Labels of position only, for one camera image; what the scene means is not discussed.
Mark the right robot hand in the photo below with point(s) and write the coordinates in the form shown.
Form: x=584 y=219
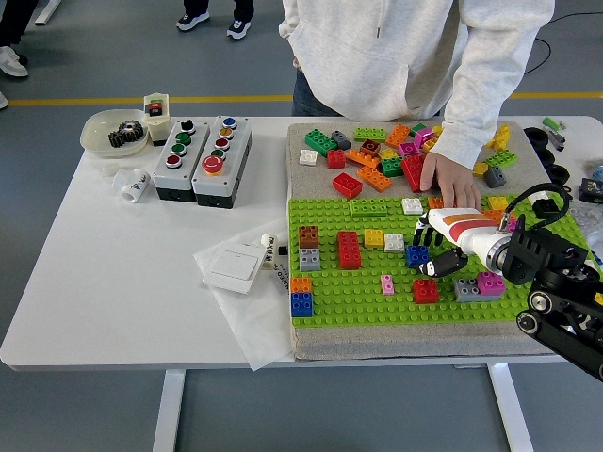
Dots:
x=471 y=230

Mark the person's left hand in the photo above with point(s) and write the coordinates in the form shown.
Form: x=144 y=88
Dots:
x=452 y=181

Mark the magenta square brick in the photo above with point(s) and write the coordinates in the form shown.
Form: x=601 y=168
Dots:
x=490 y=283
x=511 y=227

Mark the blue square brick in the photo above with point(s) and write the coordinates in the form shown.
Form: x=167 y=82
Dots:
x=301 y=304
x=417 y=256

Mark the person's left forearm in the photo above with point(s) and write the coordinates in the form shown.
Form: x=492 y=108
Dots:
x=471 y=117

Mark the orange long brick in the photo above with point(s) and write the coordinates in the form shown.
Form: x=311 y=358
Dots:
x=363 y=158
x=495 y=214
x=435 y=203
x=398 y=135
x=374 y=179

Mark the yellow square brick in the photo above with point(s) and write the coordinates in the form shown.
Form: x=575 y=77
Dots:
x=374 y=238
x=498 y=203
x=479 y=169

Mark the red long brick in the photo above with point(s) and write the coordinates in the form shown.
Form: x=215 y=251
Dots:
x=412 y=172
x=349 y=249

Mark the grey square brick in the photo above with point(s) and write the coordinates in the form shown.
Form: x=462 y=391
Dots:
x=494 y=176
x=309 y=259

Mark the white square brick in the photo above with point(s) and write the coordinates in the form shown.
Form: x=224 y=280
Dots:
x=309 y=157
x=412 y=205
x=538 y=200
x=394 y=243

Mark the yellow arch brick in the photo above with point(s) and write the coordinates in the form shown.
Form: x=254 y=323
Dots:
x=438 y=130

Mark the grey long brick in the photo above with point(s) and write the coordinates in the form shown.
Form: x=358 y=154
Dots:
x=464 y=291

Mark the dark green square brick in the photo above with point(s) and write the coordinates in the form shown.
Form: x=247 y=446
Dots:
x=392 y=167

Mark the dark green small brick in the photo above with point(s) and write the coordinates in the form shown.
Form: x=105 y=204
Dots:
x=417 y=129

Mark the red square brick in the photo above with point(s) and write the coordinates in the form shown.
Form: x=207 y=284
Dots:
x=336 y=159
x=426 y=291

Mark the black square brick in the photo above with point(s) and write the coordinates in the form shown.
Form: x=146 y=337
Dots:
x=545 y=209

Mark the lime green long brick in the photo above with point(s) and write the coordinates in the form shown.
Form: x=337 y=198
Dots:
x=369 y=134
x=368 y=207

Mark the brown square brick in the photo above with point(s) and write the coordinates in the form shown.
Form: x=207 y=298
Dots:
x=308 y=237
x=370 y=147

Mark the black toy tyre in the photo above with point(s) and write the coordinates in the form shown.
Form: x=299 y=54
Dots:
x=536 y=136
x=559 y=174
x=546 y=156

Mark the pink narrow brick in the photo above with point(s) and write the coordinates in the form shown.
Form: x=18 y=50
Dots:
x=387 y=285

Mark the red sloped brick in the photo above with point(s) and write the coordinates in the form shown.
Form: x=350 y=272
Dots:
x=347 y=185

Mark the grey sloped brick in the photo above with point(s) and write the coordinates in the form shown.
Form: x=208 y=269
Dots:
x=341 y=140

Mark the green studded baseplate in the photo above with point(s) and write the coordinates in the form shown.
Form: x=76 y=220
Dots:
x=358 y=306

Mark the dark green long brick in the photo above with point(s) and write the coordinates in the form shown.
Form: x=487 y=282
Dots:
x=320 y=142

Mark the orange square brick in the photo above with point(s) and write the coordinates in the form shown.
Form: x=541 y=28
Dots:
x=301 y=285

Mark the small black part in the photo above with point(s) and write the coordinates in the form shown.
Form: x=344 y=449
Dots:
x=566 y=193

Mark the grey metal clip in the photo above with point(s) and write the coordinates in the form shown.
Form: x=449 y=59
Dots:
x=557 y=140

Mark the green small plastic part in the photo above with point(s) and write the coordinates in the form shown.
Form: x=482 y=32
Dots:
x=549 y=123

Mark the black box green label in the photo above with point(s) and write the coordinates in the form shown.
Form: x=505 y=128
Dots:
x=591 y=189

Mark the blue round object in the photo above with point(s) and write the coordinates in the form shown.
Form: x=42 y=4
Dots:
x=598 y=172

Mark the grey-brown mat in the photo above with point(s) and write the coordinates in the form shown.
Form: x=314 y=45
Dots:
x=377 y=343

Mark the person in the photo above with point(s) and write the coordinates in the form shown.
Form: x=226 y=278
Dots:
x=193 y=21
x=377 y=47
x=11 y=61

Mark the white table leg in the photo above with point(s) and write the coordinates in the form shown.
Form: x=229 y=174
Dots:
x=511 y=409
x=168 y=409

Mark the white printed tube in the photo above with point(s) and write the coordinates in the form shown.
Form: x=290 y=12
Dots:
x=268 y=249

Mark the printed label strip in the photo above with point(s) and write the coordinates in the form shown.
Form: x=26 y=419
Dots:
x=280 y=278

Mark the grey emergency-stop control box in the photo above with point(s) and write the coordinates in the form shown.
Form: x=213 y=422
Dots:
x=231 y=160

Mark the translucent white paper sheet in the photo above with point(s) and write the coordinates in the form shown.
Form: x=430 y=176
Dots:
x=254 y=325

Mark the grey four-button control box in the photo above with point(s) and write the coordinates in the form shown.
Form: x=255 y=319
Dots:
x=176 y=176

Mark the white pipe tee fitting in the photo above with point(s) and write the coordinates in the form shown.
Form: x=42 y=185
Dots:
x=134 y=186

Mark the black metal gear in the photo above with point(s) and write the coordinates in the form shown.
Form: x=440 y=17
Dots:
x=118 y=140
x=133 y=129

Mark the white shallow bowl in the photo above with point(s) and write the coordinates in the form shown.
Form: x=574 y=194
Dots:
x=94 y=134

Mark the white desk leg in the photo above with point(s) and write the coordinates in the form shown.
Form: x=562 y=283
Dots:
x=47 y=11

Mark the white shoe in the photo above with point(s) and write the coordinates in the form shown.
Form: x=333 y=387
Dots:
x=2 y=100

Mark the white wall switch panel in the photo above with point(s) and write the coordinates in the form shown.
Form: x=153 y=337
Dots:
x=233 y=266

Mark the cream red-green switch box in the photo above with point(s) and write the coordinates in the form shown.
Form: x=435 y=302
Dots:
x=158 y=123

